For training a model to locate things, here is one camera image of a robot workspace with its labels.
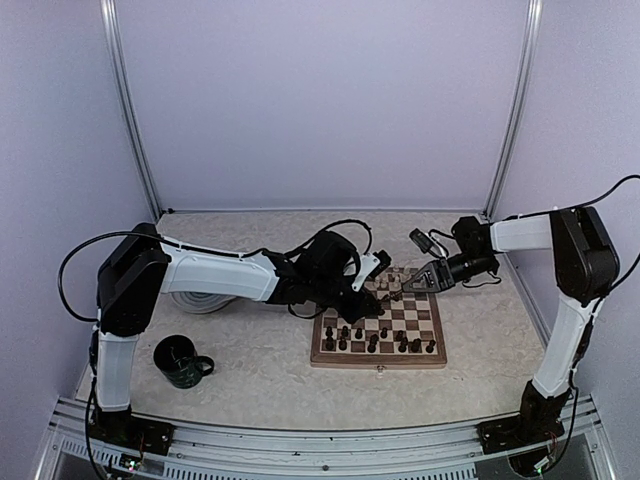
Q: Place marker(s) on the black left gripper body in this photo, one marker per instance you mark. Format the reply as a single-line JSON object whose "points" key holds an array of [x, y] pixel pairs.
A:
{"points": [[351, 312]]}

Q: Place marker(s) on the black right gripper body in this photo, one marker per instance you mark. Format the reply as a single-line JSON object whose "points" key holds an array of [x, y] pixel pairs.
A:
{"points": [[445, 273]]}

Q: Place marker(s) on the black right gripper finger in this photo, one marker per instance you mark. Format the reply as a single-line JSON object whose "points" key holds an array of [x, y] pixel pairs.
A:
{"points": [[418, 289], [421, 276]]}

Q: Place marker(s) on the dark queen piece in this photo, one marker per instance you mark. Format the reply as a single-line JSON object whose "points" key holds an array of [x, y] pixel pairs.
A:
{"points": [[392, 296]]}

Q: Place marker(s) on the dark rook piece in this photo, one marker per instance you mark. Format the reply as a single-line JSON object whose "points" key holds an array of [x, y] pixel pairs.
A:
{"points": [[329, 344], [416, 345]]}

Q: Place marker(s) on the dark bishop piece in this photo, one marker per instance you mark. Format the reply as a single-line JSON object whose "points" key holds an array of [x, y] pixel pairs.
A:
{"points": [[402, 342]]}

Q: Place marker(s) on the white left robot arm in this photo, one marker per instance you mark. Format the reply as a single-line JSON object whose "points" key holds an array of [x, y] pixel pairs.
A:
{"points": [[326, 270]]}

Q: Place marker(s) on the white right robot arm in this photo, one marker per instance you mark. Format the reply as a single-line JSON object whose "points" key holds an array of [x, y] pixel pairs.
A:
{"points": [[586, 266]]}

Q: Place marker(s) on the wooden folding chess board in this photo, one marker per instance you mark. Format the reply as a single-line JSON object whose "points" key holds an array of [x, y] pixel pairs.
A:
{"points": [[416, 314]]}

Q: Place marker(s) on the white blue swirl plate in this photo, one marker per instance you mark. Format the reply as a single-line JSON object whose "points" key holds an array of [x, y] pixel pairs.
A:
{"points": [[198, 303]]}

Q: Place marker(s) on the dark green mug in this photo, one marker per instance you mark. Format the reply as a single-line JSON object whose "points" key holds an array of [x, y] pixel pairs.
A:
{"points": [[177, 359]]}

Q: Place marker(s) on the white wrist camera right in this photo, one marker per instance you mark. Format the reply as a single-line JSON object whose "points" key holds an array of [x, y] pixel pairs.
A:
{"points": [[427, 244]]}

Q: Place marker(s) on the aluminium frame rail front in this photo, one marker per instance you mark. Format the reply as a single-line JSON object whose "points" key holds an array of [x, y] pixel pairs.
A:
{"points": [[206, 451]]}

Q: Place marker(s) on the aluminium corner post right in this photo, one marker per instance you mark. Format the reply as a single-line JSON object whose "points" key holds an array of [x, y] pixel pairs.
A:
{"points": [[516, 111]]}

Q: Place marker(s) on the aluminium corner post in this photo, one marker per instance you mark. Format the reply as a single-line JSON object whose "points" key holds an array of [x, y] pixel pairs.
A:
{"points": [[115, 48], [516, 111]]}

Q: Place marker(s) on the aluminium corner post left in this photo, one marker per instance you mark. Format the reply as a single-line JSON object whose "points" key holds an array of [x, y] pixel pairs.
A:
{"points": [[115, 48]]}

